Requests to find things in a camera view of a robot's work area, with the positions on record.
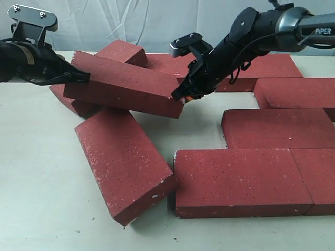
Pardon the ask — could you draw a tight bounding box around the red brick third row right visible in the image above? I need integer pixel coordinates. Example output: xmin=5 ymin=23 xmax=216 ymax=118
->
xmin=221 ymin=108 xmax=334 ymax=149

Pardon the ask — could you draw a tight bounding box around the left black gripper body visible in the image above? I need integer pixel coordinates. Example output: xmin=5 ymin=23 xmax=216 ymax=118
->
xmin=15 ymin=44 xmax=72 ymax=86

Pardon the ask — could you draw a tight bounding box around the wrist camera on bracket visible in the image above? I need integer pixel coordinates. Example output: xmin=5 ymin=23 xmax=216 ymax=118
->
xmin=7 ymin=4 xmax=58 ymax=48
xmin=170 ymin=32 xmax=213 ymax=60

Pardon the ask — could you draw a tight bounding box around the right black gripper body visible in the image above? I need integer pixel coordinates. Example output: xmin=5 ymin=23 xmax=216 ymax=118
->
xmin=187 ymin=39 xmax=252 ymax=99

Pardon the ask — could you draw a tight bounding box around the red brick back row right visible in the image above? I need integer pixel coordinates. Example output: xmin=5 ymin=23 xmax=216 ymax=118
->
xmin=216 ymin=54 xmax=303 ymax=93

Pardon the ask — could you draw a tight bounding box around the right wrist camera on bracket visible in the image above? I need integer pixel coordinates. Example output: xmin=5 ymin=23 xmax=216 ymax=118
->
xmin=170 ymin=32 xmax=213 ymax=60

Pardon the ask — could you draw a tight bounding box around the red brick second row right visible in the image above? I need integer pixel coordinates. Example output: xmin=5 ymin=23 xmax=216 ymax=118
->
xmin=254 ymin=78 xmax=334 ymax=109

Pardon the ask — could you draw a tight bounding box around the large red brick front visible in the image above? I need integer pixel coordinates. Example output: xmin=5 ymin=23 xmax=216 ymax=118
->
xmin=174 ymin=149 xmax=313 ymax=219

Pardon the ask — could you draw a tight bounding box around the long red brick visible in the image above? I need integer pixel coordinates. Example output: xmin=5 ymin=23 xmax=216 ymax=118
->
xmin=63 ymin=51 xmax=184 ymax=119

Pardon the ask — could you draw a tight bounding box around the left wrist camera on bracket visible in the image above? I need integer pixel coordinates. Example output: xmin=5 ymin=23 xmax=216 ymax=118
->
xmin=7 ymin=4 xmax=58 ymax=48

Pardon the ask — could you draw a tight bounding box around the red brick back row left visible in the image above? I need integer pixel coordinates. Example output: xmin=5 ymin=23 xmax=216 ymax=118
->
xmin=146 ymin=53 xmax=195 ymax=79

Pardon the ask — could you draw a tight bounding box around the red brick front right edge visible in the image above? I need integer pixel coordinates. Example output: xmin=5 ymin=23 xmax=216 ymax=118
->
xmin=291 ymin=149 xmax=334 ymax=216

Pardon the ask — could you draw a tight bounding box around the white fabric backdrop curtain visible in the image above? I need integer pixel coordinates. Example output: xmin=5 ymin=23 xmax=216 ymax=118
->
xmin=0 ymin=0 xmax=335 ymax=57

